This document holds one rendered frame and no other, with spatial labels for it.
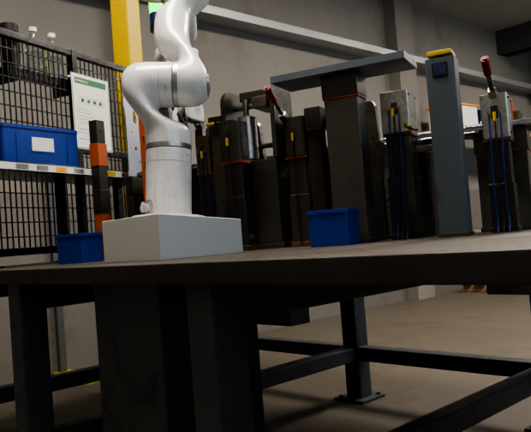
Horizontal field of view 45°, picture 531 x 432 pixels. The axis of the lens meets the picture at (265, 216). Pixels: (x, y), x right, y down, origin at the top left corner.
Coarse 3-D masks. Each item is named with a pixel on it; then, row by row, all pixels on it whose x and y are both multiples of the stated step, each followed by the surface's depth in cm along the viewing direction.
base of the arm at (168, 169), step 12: (156, 156) 164; (168, 156) 164; (180, 156) 165; (156, 168) 164; (168, 168) 164; (180, 168) 165; (156, 180) 164; (168, 180) 163; (180, 180) 165; (156, 192) 164; (168, 192) 163; (180, 192) 164; (144, 204) 163; (156, 204) 163; (168, 204) 163; (180, 204) 164; (204, 216) 167
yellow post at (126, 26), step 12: (120, 0) 302; (132, 0) 304; (120, 12) 302; (132, 12) 303; (120, 24) 302; (132, 24) 303; (120, 36) 302; (132, 36) 302; (120, 48) 302; (132, 48) 301; (120, 60) 302; (132, 60) 300; (120, 96) 302; (120, 108) 302; (120, 120) 302; (120, 144) 302
